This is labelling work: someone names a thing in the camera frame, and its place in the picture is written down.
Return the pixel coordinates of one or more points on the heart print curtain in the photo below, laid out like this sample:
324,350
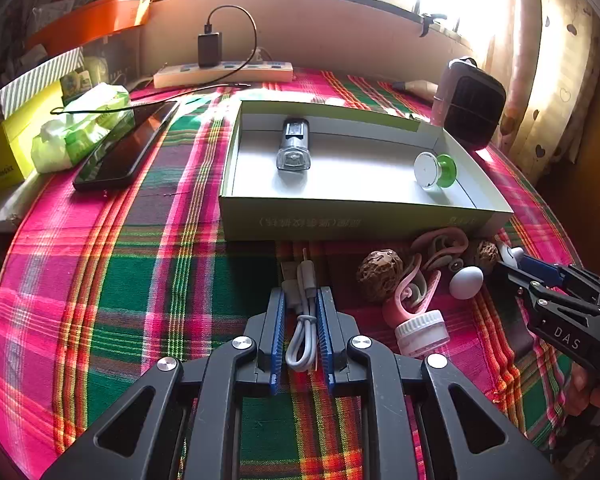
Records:
545,60

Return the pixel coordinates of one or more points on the plaid tablecloth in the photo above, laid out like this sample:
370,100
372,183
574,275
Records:
130,270

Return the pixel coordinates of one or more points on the green printed packet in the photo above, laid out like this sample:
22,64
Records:
75,81

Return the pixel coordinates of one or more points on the pink long hair clip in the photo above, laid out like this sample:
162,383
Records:
415,292

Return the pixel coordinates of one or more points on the green tissue pack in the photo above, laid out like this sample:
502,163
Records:
80,125

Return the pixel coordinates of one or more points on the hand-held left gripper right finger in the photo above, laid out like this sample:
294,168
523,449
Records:
325,340

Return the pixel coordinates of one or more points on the striped box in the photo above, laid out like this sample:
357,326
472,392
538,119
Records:
35,80

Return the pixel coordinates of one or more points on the white power strip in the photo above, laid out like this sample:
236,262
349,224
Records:
220,74

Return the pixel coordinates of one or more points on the white and green round holder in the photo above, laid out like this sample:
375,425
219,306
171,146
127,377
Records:
432,170

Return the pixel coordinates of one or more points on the pink and black heater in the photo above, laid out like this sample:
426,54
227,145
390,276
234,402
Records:
472,105

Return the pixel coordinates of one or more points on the white egg-shaped object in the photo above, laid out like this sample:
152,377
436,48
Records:
466,281

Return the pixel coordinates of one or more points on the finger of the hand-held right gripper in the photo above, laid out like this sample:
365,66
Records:
542,269
512,274

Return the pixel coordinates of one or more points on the white plug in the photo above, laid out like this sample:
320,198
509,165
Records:
260,55

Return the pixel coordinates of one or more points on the black bike light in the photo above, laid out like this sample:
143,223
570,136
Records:
292,150

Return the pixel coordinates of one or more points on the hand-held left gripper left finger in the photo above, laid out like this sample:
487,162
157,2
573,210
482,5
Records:
278,340

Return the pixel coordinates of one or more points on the small bottle with white cap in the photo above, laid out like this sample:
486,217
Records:
422,332

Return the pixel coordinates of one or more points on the black window hook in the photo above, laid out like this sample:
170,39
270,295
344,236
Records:
426,22

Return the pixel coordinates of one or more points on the pink round claw clip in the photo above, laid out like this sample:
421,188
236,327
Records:
442,245

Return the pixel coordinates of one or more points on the small white knob-shaped object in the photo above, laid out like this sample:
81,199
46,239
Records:
510,254

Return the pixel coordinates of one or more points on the orange tray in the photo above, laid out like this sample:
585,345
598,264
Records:
90,22

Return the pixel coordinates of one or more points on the small brown walnut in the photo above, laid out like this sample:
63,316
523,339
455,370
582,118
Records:
486,252

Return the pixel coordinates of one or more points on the black charger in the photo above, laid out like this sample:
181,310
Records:
210,49

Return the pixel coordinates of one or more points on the yellow box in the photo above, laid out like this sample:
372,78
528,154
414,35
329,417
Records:
10,150

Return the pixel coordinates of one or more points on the large brown walnut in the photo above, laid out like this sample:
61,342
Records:
379,271

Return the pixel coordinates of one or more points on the green cardboard box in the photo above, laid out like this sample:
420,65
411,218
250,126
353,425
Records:
360,220

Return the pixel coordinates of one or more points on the clear plastic container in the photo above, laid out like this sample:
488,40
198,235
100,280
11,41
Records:
115,60

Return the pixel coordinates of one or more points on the black smartphone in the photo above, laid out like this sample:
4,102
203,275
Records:
125,145

